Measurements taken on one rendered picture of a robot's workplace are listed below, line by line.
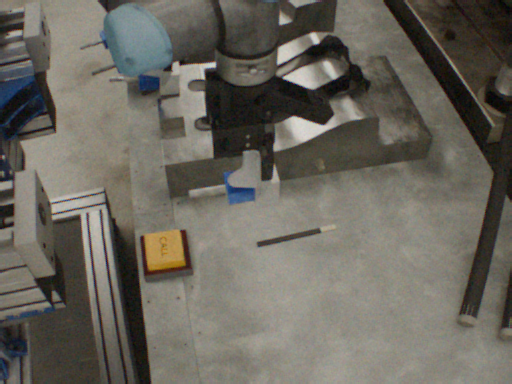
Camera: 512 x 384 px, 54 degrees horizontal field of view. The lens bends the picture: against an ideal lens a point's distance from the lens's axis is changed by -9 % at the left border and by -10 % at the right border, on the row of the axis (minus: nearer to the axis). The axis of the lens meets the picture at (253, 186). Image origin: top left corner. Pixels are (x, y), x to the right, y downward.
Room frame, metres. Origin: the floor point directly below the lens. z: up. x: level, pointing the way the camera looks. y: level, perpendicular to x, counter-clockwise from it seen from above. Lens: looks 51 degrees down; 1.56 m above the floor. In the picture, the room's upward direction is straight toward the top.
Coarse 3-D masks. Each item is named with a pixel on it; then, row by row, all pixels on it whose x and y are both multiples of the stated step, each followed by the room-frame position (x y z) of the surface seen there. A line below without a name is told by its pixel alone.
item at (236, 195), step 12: (276, 180) 0.50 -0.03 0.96; (192, 192) 0.50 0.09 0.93; (204, 192) 0.50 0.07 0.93; (216, 192) 0.50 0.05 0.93; (228, 192) 0.49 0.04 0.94; (240, 192) 0.49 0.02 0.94; (252, 192) 0.50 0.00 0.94; (276, 192) 0.50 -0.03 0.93; (264, 204) 0.50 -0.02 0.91; (276, 204) 0.50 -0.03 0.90
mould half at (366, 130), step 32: (320, 32) 0.91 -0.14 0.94; (192, 64) 0.86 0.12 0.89; (320, 64) 0.81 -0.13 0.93; (384, 64) 0.91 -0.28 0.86; (192, 96) 0.76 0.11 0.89; (352, 96) 0.71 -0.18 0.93; (384, 96) 0.80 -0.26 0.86; (192, 128) 0.68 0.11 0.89; (288, 128) 0.68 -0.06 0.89; (320, 128) 0.65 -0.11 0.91; (352, 128) 0.65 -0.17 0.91; (384, 128) 0.71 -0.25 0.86; (192, 160) 0.60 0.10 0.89; (224, 160) 0.61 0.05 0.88; (288, 160) 0.63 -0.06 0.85; (352, 160) 0.66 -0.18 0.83; (384, 160) 0.67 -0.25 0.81
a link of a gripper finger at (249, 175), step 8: (248, 152) 0.49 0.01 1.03; (256, 152) 0.49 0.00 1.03; (248, 160) 0.49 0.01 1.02; (256, 160) 0.49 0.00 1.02; (240, 168) 0.48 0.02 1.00; (248, 168) 0.48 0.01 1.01; (256, 168) 0.48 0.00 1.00; (232, 176) 0.48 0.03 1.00; (240, 176) 0.48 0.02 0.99; (248, 176) 0.48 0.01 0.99; (256, 176) 0.48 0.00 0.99; (232, 184) 0.47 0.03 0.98; (240, 184) 0.48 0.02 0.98; (248, 184) 0.48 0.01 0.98; (256, 184) 0.48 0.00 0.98; (264, 184) 0.47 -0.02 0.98; (264, 192) 0.48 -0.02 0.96
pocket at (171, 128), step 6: (168, 120) 0.70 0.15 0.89; (174, 120) 0.70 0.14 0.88; (180, 120) 0.71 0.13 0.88; (162, 126) 0.70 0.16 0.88; (168, 126) 0.70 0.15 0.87; (174, 126) 0.70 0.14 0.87; (180, 126) 0.71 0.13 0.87; (162, 132) 0.68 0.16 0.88; (168, 132) 0.69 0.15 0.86; (174, 132) 0.69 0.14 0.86; (180, 132) 0.69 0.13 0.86; (162, 138) 0.67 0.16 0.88; (168, 138) 0.68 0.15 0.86; (174, 138) 0.68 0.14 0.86
